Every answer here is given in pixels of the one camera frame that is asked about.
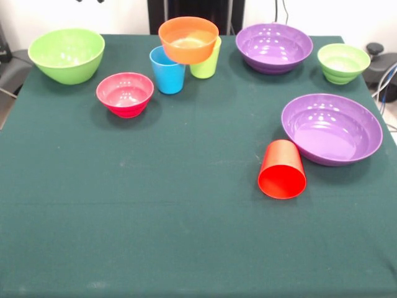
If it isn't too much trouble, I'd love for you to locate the large green bowl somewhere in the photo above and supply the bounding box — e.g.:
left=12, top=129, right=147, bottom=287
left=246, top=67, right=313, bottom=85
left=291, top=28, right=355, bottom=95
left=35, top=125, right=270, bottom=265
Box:
left=27, top=28, right=106, bottom=86

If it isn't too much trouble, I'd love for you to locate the orange bowl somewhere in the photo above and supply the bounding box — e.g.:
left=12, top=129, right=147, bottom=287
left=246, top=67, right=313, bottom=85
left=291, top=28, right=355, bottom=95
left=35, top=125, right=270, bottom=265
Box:
left=158, top=16, right=220, bottom=65

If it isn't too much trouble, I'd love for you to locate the red cup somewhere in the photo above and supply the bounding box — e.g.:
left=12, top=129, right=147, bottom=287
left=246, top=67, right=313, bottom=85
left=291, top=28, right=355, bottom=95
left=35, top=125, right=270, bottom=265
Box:
left=257, top=139, right=308, bottom=200

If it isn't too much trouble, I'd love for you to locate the black chair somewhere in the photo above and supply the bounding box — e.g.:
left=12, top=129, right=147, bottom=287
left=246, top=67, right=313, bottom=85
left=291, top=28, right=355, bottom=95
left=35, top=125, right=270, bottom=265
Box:
left=365, top=42, right=397, bottom=103
left=0, top=21, right=35, bottom=97

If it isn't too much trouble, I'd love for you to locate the blue cup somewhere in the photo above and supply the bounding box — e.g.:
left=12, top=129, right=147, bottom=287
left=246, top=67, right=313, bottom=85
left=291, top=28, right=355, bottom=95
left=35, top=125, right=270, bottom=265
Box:
left=149, top=45, right=186, bottom=95

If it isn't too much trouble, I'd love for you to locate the pink bowl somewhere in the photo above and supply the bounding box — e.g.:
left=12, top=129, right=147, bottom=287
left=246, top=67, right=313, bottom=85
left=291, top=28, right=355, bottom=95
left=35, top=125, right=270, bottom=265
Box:
left=96, top=72, right=155, bottom=119

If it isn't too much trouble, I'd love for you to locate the yellow-green cup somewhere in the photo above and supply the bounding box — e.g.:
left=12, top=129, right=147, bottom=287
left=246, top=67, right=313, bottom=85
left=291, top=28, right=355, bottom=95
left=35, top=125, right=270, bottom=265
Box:
left=189, top=35, right=222, bottom=79

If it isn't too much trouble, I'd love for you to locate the purple bowl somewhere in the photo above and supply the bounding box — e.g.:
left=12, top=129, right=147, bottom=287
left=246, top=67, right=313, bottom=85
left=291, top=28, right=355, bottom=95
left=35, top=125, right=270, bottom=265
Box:
left=235, top=23, right=314, bottom=75
left=281, top=93, right=384, bottom=167

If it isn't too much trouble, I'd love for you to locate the dark green tablecloth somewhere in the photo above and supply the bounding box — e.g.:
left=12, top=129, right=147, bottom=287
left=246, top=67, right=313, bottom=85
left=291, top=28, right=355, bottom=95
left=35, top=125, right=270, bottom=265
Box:
left=0, top=33, right=397, bottom=298

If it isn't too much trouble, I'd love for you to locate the small green bowl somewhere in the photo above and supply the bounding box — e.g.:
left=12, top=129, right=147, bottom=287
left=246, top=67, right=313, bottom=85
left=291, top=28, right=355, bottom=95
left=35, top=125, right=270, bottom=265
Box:
left=317, top=43, right=372, bottom=85

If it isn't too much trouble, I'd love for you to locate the black cable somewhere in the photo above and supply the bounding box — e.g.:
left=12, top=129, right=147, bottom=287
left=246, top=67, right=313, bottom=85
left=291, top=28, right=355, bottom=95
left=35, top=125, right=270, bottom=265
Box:
left=274, top=0, right=291, bottom=25

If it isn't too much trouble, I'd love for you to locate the white cable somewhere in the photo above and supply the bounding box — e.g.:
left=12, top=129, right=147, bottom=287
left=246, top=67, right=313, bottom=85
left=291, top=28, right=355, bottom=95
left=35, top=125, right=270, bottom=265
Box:
left=371, top=70, right=397, bottom=99

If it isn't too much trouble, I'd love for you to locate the blue cable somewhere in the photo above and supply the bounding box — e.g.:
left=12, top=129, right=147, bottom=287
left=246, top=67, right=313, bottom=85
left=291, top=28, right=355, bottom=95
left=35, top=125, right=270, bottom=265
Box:
left=378, top=61, right=397, bottom=105

